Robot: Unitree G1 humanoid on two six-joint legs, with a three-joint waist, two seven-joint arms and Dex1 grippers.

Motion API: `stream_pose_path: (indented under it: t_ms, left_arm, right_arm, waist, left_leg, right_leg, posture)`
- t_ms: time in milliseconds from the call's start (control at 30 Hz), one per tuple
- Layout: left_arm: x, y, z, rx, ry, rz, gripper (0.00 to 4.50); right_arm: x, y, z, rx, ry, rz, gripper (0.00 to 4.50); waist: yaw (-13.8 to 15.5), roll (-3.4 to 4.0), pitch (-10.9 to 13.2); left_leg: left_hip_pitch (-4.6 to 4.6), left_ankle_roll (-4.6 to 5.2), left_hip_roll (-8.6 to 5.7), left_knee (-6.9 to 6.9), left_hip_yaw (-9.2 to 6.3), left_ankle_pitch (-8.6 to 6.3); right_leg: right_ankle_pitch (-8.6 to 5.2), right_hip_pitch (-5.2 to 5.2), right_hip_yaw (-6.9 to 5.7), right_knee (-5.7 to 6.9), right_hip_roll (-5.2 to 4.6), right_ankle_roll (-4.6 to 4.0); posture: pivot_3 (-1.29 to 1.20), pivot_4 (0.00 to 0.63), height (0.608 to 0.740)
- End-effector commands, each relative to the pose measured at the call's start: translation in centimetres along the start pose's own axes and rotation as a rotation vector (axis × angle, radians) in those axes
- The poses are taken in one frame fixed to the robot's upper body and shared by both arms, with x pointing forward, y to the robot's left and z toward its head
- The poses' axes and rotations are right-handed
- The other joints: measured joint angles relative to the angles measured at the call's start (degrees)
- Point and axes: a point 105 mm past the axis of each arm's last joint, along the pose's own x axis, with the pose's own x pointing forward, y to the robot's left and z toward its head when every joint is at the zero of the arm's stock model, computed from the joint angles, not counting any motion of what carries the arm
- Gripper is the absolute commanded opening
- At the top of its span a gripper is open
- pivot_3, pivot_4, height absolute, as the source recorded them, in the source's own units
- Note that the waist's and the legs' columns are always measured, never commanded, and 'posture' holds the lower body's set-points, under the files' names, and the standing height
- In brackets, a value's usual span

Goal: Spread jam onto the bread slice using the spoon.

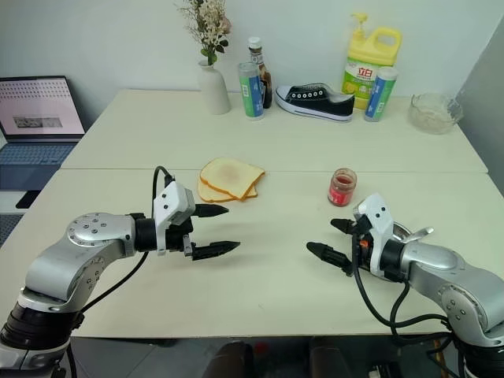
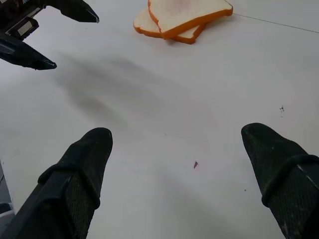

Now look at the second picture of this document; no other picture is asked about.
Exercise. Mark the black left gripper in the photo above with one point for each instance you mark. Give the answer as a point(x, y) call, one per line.
point(15, 17)

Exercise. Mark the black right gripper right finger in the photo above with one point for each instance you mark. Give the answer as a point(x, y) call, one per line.
point(279, 164)

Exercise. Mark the white bread slice orange crust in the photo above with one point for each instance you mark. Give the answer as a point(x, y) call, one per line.
point(144, 22)
point(184, 15)

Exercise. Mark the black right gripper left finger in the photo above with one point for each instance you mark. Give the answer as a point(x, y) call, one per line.
point(74, 174)

